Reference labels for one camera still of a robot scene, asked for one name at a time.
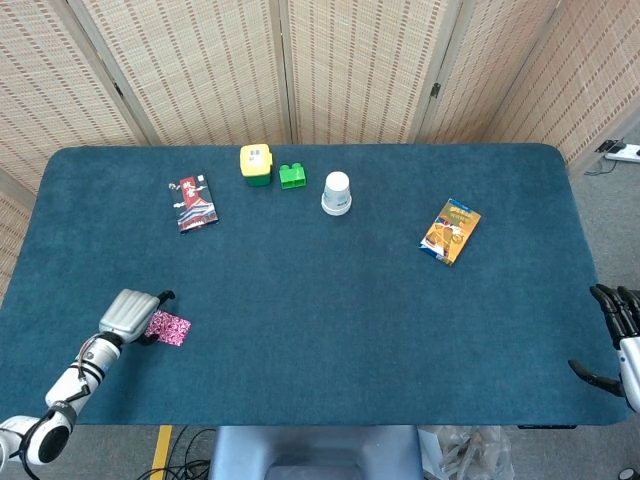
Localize green toy building block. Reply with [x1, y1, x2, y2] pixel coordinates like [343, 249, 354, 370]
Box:
[278, 162, 308, 191]

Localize yellow orange snack box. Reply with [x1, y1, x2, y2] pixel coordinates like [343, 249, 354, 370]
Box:
[419, 197, 483, 267]

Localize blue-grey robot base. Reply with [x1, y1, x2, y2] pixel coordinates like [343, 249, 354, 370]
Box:
[207, 424, 425, 480]

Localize white power strip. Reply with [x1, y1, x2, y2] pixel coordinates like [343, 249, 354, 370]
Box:
[603, 143, 640, 165]

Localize teal felt table cover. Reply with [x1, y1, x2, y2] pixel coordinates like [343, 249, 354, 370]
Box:
[0, 143, 634, 427]

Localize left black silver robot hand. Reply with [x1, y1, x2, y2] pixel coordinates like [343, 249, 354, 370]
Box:
[98, 288, 177, 348]

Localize clear plastic bag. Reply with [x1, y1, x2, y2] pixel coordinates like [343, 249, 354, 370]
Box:
[417, 424, 516, 480]

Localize green mini bin yellow lid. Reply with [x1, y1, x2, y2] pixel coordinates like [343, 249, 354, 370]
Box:
[239, 144, 275, 188]

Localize black floor cables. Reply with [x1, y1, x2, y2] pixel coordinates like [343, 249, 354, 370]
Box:
[137, 424, 219, 480]

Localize yellow floor tape strip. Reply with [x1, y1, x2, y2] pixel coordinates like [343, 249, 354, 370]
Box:
[149, 424, 174, 480]

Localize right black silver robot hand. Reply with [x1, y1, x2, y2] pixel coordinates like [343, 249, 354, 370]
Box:
[568, 283, 640, 414]

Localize woven bamboo folding screen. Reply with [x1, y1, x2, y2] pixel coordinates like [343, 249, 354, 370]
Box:
[0, 0, 640, 301]

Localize white paper cup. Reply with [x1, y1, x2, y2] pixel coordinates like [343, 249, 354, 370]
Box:
[320, 171, 354, 217]

